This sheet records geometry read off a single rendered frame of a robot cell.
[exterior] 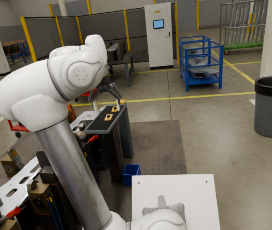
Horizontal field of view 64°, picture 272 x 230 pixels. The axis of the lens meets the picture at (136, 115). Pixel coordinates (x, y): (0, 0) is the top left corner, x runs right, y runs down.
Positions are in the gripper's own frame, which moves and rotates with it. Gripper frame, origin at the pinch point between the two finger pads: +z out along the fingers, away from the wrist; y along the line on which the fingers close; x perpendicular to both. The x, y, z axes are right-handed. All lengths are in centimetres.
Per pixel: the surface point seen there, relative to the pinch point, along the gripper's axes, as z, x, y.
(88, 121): 11.1, 9.7, -16.6
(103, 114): 5.3, 4.8, -4.3
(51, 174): 9.7, -44.9, -17.6
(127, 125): 23.7, 24.1, 6.4
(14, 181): 21, -34, -45
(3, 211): 21, -53, -39
